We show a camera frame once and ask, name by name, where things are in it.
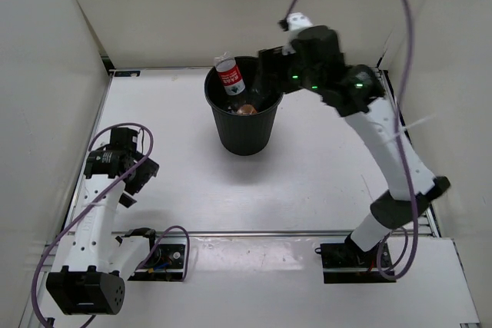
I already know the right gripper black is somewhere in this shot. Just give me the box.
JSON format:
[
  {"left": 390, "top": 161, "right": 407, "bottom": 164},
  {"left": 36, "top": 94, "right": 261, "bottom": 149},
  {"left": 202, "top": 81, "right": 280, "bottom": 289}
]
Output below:
[{"left": 255, "top": 45, "right": 325, "bottom": 98}]

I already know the orange juice bottle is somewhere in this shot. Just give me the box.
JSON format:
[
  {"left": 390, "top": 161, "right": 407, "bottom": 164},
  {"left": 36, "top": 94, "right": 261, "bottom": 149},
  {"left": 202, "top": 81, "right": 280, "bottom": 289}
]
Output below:
[{"left": 236, "top": 104, "right": 257, "bottom": 116}]

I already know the red label water bottle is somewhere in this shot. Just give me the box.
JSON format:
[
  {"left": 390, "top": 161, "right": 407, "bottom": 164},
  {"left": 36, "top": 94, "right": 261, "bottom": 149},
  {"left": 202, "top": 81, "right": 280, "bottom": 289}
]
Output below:
[{"left": 214, "top": 52, "right": 247, "bottom": 98}]

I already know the black plastic waste bin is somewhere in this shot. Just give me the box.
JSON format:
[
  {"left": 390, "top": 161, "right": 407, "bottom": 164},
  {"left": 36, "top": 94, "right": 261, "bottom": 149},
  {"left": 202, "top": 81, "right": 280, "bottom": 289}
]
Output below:
[{"left": 204, "top": 56, "right": 282, "bottom": 156}]

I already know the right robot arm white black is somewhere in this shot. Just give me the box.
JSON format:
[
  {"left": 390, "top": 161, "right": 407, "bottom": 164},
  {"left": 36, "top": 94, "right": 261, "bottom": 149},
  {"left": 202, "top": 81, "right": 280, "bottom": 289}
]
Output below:
[{"left": 258, "top": 25, "right": 450, "bottom": 267}]

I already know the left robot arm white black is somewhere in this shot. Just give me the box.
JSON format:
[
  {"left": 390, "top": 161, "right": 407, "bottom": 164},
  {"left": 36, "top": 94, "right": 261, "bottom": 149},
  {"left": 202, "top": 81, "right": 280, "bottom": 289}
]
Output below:
[{"left": 46, "top": 127, "right": 161, "bottom": 315}]

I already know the white zip tie right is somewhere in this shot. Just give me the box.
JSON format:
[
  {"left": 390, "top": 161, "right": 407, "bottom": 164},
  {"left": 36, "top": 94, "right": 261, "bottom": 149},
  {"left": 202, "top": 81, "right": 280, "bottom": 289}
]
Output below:
[{"left": 387, "top": 114, "right": 438, "bottom": 142}]

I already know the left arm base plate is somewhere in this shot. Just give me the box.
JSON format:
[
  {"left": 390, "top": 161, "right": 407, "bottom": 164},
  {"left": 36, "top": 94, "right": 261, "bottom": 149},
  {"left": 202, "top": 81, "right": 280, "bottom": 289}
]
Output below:
[{"left": 129, "top": 237, "right": 188, "bottom": 282}]

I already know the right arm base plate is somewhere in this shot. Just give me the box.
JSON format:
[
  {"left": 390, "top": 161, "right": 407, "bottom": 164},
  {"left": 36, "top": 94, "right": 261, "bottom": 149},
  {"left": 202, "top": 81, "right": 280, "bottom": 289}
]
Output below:
[{"left": 314, "top": 243, "right": 394, "bottom": 284}]

